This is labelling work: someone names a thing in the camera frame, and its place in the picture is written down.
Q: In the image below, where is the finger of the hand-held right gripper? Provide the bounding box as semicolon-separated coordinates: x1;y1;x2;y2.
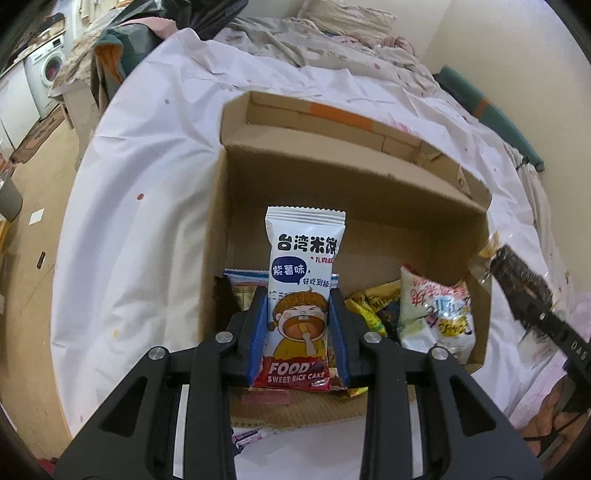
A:
510;288;578;352

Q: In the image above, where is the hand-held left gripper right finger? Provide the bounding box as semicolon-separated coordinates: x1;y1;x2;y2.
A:
328;287;546;480

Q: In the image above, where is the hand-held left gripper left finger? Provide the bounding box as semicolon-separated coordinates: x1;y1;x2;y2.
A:
53;286;269;480

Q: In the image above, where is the dark brown snack packet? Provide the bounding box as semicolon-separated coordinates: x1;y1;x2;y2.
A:
467;231;555;365

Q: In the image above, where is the white cartoon rice cake packet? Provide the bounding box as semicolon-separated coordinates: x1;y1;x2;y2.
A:
253;205;347;393

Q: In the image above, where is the cardboard box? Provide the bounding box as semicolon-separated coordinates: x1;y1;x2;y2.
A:
201;90;494;432

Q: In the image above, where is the person's right hand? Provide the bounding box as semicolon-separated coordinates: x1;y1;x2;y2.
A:
522;391;591;459

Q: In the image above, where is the white blue snack packet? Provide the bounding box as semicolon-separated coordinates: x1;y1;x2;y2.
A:
216;269;269;315

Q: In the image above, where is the blue yellow snack packet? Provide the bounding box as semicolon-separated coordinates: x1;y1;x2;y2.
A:
365;281;402;344

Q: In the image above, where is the white red snack packet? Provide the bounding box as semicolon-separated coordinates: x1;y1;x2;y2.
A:
398;264;477;363

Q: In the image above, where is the small purple packet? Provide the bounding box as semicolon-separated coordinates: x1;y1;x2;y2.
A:
231;427;265;452

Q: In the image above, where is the white bed sheet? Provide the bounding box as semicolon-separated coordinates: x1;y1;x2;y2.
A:
51;25;578;480

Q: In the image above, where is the green padded board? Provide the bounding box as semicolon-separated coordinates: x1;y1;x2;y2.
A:
436;65;546;172

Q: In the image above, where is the grey trash bin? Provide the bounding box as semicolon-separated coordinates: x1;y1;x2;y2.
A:
0;178;24;220

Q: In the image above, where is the floral quilt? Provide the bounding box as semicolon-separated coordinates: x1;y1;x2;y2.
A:
231;16;446;100

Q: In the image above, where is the brown floor mat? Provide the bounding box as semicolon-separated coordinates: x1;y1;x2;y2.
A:
9;105;66;165

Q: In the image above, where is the green orange clothes pile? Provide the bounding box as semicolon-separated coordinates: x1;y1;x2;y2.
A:
90;23;160;108

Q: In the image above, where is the beige pillow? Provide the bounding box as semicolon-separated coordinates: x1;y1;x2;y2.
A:
299;0;397;47

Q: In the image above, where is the black plastic bag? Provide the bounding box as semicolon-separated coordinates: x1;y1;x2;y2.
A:
152;0;250;37

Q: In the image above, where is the white cabinet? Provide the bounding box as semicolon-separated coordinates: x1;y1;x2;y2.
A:
0;69;43;153

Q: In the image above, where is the white washing machine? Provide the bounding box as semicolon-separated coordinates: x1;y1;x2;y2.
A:
23;39;68;121

